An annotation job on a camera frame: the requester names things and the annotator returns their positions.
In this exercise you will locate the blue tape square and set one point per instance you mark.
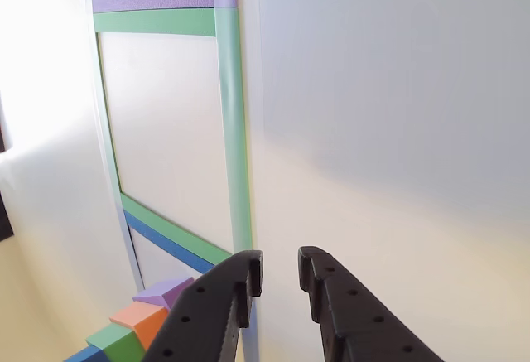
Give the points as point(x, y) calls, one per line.
point(165, 242)

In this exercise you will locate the black window ledge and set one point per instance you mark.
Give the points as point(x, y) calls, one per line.
point(5, 217)

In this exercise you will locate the orange block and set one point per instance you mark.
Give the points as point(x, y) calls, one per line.
point(145, 320)

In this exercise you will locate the purple block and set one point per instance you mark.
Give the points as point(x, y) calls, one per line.
point(165, 289)

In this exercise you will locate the green cube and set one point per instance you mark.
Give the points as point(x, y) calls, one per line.
point(120, 343)

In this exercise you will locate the green tape square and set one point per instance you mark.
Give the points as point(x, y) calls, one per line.
point(232, 130)

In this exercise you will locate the small blue cube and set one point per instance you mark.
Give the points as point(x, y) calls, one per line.
point(89, 355)

